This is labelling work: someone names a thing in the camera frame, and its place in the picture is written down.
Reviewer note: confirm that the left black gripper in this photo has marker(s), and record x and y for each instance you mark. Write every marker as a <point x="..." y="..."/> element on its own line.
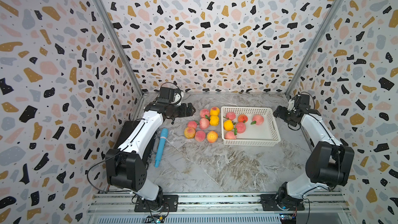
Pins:
<point x="183" y="112"/>

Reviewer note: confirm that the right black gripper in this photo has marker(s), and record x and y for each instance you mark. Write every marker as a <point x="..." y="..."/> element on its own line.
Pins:
<point x="282" y="109"/>

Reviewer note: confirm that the white perforated plastic basket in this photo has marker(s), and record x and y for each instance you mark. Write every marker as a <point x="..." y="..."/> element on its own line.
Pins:
<point x="266" y="134"/>

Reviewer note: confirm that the orange red lone peach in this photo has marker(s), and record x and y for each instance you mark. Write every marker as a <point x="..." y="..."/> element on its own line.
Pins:
<point x="242" y="118"/>

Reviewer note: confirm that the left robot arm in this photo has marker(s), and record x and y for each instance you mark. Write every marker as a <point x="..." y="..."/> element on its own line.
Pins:
<point x="126" y="163"/>

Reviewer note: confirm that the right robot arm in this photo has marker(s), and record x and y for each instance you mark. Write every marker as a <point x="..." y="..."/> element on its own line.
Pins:
<point x="330" y="162"/>

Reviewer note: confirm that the yellow peach back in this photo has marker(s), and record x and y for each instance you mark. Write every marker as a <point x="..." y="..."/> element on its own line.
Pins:
<point x="214" y="111"/>

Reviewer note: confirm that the yellow pink peach front left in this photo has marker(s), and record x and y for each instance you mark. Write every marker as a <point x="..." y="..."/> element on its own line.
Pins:
<point x="189" y="132"/>

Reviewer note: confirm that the orange pink peach front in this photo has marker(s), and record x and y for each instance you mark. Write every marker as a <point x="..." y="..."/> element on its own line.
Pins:
<point x="212" y="137"/>

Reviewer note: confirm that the blue cylindrical tube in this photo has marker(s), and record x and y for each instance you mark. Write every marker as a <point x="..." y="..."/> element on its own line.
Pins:
<point x="162" y="141"/>

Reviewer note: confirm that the black case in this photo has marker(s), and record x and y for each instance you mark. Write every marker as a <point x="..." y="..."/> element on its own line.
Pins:
<point x="133" y="138"/>

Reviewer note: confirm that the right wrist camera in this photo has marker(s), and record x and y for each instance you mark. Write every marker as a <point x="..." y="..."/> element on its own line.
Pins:
<point x="299" y="101"/>

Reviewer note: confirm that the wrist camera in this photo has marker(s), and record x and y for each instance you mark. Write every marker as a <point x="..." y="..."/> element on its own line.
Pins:
<point x="170" y="96"/>
<point x="299" y="101"/>

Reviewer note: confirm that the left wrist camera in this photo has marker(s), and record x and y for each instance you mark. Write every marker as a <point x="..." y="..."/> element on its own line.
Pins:
<point x="170" y="96"/>

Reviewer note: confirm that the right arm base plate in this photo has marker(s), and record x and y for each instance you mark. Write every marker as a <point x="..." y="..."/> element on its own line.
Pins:
<point x="271" y="202"/>

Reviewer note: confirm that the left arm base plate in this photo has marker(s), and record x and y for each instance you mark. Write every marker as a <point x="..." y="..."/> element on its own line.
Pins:
<point x="163" y="203"/>

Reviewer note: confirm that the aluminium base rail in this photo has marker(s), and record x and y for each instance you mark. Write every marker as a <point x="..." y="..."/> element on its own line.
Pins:
<point x="219" y="208"/>

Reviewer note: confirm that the right aluminium corner post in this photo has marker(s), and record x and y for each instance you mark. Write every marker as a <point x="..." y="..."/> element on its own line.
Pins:
<point x="314" y="44"/>

